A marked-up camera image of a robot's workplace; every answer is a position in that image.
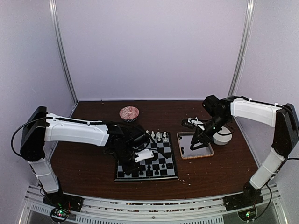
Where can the white ceramic bowl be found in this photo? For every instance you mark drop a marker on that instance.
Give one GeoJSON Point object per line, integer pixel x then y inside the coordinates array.
{"type": "Point", "coordinates": [222, 137]}

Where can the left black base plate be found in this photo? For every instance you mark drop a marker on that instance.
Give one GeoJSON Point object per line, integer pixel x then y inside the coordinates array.
{"type": "Point", "coordinates": [62, 210]}

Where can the right aluminium corner post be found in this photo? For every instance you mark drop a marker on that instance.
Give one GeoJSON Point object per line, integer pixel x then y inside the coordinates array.
{"type": "Point", "coordinates": [249, 15]}

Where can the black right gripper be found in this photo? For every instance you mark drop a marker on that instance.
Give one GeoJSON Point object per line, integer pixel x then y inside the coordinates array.
{"type": "Point", "coordinates": [201, 136]}

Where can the black chess king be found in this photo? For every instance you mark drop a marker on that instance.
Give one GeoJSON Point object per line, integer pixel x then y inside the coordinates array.
{"type": "Point", "coordinates": [148, 172]}

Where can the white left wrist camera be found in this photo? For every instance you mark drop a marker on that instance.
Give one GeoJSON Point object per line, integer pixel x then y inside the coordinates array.
{"type": "Point", "coordinates": [143, 155]}

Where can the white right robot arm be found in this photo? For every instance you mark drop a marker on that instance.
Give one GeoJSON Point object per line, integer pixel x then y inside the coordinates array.
{"type": "Point", "coordinates": [282, 118]}

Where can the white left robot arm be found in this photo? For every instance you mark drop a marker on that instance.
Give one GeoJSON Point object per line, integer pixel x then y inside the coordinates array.
{"type": "Point", "coordinates": [43, 127]}

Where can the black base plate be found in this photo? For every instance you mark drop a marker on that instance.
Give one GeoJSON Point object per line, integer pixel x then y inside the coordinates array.
{"type": "Point", "coordinates": [62, 210]}
{"type": "Point", "coordinates": [243, 205]}

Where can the aluminium corner post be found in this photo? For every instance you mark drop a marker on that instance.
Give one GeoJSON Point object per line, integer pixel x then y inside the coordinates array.
{"type": "Point", "coordinates": [249, 15]}
{"type": "Point", "coordinates": [62, 55]}

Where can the red patterned bowl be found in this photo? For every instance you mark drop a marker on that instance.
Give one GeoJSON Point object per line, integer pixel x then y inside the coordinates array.
{"type": "Point", "coordinates": [129, 114]}

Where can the aluminium front rail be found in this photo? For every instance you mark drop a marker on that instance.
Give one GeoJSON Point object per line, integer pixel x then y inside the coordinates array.
{"type": "Point", "coordinates": [205, 210]}

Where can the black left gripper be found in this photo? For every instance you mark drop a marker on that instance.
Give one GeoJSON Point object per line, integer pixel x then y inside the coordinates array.
{"type": "Point", "coordinates": [127, 169]}

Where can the black and white chessboard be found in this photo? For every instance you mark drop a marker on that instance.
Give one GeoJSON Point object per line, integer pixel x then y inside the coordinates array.
{"type": "Point", "coordinates": [163, 153]}

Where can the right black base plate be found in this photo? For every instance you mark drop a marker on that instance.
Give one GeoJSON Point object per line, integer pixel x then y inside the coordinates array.
{"type": "Point", "coordinates": [243, 205]}

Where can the wooden rimmed metal tray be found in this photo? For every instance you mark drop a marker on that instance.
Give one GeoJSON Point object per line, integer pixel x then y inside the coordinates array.
{"type": "Point", "coordinates": [184, 142]}

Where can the left aluminium corner post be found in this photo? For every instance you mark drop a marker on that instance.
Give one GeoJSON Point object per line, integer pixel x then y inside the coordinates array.
{"type": "Point", "coordinates": [62, 55]}

